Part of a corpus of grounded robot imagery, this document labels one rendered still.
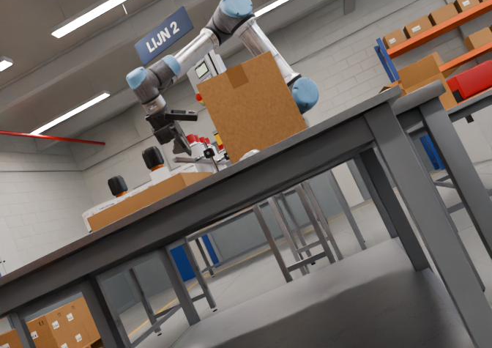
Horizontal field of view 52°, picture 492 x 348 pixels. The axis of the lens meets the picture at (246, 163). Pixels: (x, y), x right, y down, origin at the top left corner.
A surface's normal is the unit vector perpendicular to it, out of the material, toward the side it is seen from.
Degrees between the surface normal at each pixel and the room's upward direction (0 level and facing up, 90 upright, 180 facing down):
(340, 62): 90
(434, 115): 90
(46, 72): 90
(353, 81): 90
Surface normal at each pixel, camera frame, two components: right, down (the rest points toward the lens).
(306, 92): 0.44, -0.15
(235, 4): 0.28, -0.36
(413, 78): -0.03, 0.11
